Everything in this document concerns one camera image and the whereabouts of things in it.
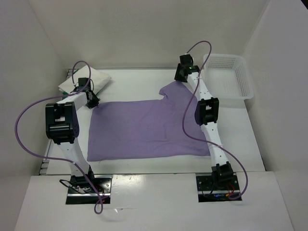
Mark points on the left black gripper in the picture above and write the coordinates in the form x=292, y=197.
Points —
x=95, y=102

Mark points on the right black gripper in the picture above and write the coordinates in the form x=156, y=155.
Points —
x=177, y=76

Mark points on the cream white t shirt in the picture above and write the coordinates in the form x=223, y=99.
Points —
x=98, y=80

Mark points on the lavender t shirt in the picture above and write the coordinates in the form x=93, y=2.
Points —
x=147, y=129

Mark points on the green t shirt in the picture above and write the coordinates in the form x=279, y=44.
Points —
x=65, y=92

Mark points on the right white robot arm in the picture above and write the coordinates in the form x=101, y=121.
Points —
x=206, y=116

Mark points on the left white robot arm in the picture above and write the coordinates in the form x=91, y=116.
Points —
x=62, y=127

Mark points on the white plastic basket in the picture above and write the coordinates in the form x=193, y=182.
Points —
x=228, y=77

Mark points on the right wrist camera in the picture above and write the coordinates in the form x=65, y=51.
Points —
x=186, y=60

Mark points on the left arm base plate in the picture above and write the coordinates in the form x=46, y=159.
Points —
x=81, y=193

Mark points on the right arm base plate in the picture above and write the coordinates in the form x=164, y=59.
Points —
x=209, y=192

